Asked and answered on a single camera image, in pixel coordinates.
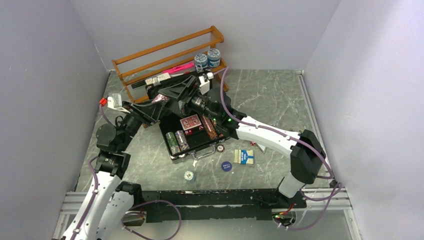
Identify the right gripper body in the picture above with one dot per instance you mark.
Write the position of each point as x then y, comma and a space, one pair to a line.
198, 103

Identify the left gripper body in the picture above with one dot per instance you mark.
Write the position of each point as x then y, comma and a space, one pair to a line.
131, 122

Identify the blue Texas Hold'em card deck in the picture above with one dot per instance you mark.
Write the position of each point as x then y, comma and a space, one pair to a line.
243, 157

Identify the light blue chip stack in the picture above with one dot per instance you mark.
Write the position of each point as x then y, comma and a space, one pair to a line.
189, 176

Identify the purple chip stack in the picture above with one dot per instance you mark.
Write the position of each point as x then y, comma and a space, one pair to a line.
160, 98

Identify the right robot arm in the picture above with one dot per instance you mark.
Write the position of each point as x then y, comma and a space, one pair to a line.
304, 151

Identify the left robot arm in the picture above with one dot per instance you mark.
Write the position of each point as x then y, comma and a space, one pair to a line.
109, 196

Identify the pink highlighter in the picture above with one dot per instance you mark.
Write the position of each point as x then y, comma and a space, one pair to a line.
183, 68

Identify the brown orange chip stack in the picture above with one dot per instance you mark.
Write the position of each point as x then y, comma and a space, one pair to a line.
209, 127

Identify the red playing card deck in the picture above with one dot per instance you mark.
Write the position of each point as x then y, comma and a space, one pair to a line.
190, 122

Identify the red dice pair in case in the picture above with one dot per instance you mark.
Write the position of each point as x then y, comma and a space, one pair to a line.
188, 132

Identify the blue tin left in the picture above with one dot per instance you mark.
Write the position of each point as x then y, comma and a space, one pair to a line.
200, 61

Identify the blue tin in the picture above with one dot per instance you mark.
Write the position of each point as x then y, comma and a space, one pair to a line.
200, 61
214, 57

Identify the blue orange chip stack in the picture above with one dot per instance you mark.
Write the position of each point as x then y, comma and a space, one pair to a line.
182, 141

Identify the black poker chip case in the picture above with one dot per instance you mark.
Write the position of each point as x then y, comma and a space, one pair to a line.
199, 140

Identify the wooden shelf rack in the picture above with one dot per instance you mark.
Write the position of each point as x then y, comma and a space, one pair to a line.
135, 68

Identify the green chip stack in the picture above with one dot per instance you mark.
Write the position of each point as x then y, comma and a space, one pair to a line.
172, 143

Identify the blue tin right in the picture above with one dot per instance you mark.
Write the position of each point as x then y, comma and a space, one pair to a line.
214, 57

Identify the blue small blind button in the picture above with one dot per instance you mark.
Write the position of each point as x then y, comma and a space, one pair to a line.
226, 166

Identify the white triangle piece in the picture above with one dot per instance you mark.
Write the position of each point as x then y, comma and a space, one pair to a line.
262, 148

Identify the single chip by handle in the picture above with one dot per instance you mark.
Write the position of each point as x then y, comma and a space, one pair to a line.
220, 148

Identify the black base frame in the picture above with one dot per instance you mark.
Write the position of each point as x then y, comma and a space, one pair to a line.
173, 205

